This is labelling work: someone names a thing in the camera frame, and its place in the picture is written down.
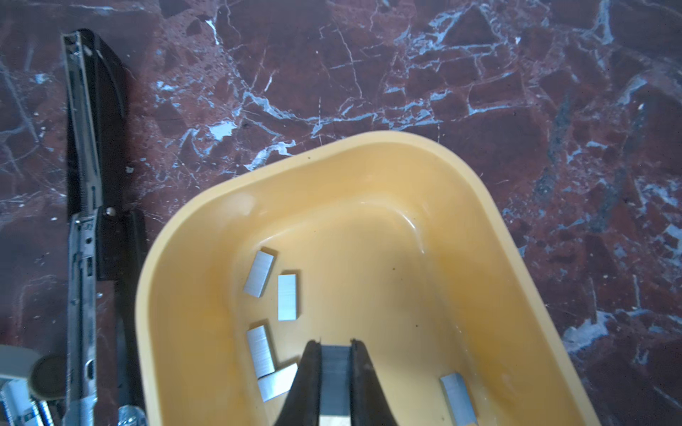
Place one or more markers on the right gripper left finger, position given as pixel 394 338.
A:
pixel 302 405

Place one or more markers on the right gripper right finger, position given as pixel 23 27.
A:
pixel 368 404

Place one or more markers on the staple strip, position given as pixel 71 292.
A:
pixel 335 385
pixel 258 275
pixel 459 400
pixel 260 351
pixel 287 302

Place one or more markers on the yellow plastic tray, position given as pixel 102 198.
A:
pixel 395 242

